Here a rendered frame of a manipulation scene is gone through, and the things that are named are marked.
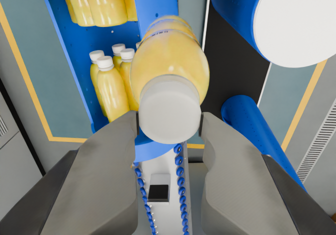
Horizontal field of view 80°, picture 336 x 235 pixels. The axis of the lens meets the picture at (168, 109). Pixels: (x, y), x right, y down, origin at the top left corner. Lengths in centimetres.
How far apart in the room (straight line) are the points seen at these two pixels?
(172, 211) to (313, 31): 112
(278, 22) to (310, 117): 175
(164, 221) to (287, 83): 145
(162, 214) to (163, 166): 44
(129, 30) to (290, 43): 46
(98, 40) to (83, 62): 9
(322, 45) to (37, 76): 203
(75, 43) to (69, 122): 175
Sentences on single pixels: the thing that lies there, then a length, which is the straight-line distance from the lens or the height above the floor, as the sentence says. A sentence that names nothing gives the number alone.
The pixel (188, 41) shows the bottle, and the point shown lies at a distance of 17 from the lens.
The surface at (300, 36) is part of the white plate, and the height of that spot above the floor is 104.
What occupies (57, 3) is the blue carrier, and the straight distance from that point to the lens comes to 59.
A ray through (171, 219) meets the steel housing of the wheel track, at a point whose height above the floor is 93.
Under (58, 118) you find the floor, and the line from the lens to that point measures 234.
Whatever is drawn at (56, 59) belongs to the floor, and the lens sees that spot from 199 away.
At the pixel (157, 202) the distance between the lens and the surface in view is 99.
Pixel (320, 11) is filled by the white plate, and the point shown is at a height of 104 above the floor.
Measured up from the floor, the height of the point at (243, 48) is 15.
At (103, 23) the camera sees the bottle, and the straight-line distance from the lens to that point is 44.
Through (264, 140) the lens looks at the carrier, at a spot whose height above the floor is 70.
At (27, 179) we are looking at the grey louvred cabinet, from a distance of 277.
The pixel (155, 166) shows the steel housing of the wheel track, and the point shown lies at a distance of 104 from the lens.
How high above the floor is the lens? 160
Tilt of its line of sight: 57 degrees down
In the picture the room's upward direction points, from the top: 174 degrees counter-clockwise
